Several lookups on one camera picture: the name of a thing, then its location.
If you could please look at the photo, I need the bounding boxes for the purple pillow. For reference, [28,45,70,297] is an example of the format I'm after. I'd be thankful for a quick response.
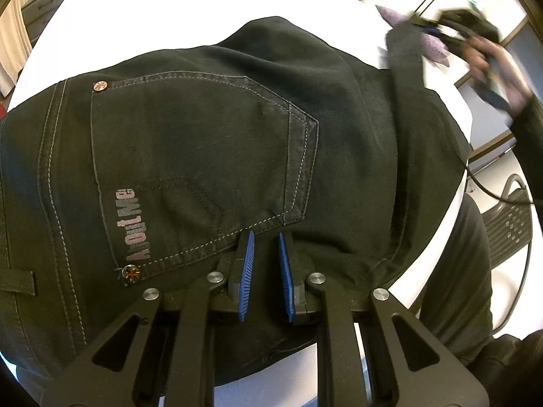
[375,4,451,67]

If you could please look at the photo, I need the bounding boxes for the bed with white sheet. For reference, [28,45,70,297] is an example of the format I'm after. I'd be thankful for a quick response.
[6,0,478,407]

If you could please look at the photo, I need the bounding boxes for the black pants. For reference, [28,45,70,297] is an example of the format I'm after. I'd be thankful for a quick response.
[0,19,473,395]

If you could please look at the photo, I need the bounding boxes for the person's right hand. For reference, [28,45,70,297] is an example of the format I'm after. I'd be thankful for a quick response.
[467,36,535,111]

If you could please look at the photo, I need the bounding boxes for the grey mesh chair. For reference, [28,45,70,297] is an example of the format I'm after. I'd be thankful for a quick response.
[467,174,536,335]

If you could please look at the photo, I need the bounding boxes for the beige curtain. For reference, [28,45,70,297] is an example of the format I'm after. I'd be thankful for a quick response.
[0,2,49,100]

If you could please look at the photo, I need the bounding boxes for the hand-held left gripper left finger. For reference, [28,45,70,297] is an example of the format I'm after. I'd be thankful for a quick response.
[40,231,256,407]

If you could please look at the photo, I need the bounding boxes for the person's right forearm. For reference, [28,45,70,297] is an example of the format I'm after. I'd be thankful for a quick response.
[507,93,543,204]

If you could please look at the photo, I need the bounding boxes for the black cable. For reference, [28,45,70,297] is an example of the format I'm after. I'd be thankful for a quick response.
[464,157,533,208]

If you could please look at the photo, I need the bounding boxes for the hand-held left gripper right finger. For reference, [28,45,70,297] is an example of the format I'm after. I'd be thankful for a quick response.
[277,232,490,407]

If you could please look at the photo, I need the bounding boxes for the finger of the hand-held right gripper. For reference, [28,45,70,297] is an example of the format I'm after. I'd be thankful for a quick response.
[409,15,446,41]

